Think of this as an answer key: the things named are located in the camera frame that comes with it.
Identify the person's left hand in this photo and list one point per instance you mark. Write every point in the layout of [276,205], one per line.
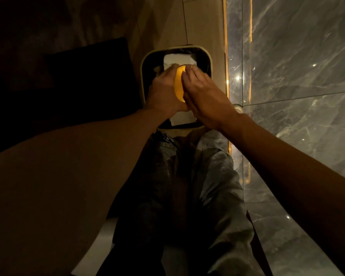
[161,91]

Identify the person's right hand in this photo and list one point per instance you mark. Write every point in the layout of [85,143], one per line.
[207,103]

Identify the person's right fingers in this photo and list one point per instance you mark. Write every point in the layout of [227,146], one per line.
[194,79]

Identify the person's left fingers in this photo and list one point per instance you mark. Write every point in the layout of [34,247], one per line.
[169,70]

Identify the yellow round fruit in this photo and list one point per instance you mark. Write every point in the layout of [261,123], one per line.
[179,84]

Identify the person's left forearm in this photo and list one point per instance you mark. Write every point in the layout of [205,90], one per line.
[60,183]

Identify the person's right forearm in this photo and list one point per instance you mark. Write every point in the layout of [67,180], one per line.
[298,183]

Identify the white paper sheet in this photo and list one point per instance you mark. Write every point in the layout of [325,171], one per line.
[176,59]

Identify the black waste bin white rim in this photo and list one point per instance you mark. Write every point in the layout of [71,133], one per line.
[149,66]

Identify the round metal door stop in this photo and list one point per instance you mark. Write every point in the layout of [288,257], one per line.
[239,108]

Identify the dark black cabinet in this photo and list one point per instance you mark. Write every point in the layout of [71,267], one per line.
[74,91]

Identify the person's grey trousers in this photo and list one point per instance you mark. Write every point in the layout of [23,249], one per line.
[212,198]

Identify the white seat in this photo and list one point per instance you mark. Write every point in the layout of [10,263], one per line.
[94,250]

